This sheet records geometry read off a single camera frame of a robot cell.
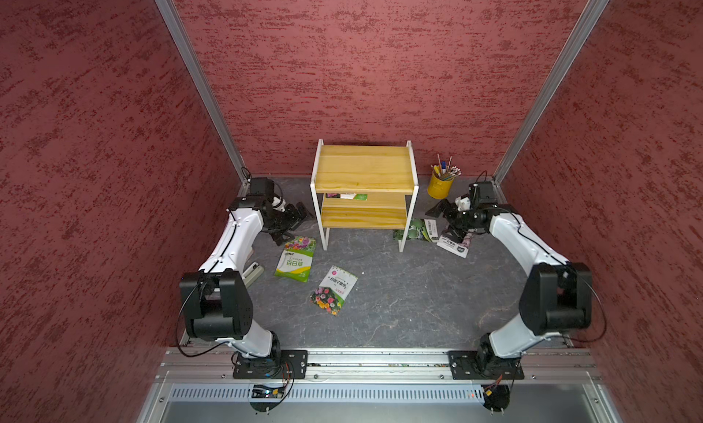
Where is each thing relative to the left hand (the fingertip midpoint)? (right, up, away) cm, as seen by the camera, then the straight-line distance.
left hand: (305, 230), depth 84 cm
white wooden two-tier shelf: (+18, +13, -10) cm, 24 cm away
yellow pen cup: (+50, +18, +22) cm, 58 cm away
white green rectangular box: (-19, -15, +6) cm, 25 cm away
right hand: (+42, +2, +4) cm, 42 cm away
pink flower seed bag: (+54, -8, +13) cm, 56 cm away
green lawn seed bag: (+41, -2, +19) cm, 45 cm away
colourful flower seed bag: (+9, -20, +3) cm, 22 cm away
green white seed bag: (-5, -11, +10) cm, 16 cm away
